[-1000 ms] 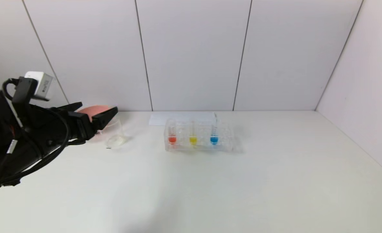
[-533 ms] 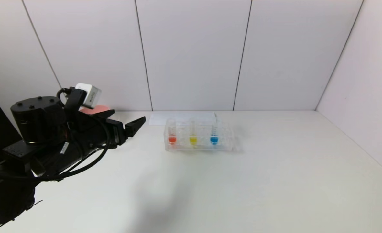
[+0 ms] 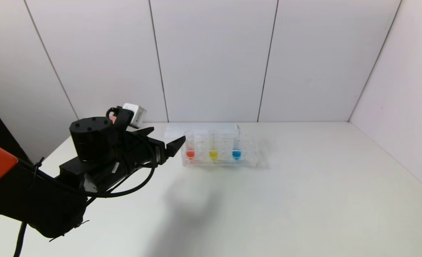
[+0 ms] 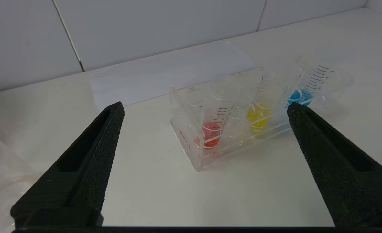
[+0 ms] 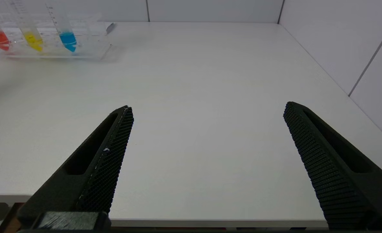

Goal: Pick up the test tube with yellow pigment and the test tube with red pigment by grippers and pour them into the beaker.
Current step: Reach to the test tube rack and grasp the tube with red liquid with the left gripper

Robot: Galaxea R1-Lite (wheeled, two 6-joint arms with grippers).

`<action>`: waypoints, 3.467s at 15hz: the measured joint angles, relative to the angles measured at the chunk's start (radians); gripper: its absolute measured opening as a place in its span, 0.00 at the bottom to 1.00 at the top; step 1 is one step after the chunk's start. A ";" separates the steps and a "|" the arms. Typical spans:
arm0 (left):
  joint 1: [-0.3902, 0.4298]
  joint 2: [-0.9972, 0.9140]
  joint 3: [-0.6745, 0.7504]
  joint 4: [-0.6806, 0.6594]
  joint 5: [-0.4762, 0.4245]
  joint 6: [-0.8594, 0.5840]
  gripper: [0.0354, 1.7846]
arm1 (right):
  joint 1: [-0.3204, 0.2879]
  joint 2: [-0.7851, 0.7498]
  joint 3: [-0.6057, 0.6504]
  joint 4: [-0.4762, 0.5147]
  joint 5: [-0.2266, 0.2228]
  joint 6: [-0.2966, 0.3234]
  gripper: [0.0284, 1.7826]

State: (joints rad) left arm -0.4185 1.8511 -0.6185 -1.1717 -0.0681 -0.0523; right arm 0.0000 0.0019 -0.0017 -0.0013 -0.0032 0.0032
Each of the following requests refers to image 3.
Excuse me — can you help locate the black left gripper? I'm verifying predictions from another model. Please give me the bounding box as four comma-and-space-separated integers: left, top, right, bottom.
112, 127, 186, 174

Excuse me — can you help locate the red pigment test tube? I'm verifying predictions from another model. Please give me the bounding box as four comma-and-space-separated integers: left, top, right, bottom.
185, 130, 196, 160

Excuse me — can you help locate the yellow pigment test tube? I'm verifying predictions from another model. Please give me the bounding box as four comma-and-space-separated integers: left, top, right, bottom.
209, 130, 219, 161

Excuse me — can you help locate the clear acrylic test tube rack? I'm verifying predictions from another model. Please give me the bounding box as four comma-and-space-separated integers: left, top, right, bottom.
182, 131, 259, 168

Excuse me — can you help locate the blue pigment test tube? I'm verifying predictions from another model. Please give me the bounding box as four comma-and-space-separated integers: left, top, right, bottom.
232, 125, 242, 160

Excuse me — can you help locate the white paper sheet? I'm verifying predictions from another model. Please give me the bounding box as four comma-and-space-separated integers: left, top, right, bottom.
164, 124, 239, 139

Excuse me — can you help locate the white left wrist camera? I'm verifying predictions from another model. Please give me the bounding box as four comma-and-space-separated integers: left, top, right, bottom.
123, 103, 146, 128

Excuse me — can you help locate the thin black camera cable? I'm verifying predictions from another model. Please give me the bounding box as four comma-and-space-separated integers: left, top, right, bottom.
36, 132, 158, 199

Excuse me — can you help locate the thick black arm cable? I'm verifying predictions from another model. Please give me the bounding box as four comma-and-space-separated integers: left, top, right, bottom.
14, 221, 28, 257

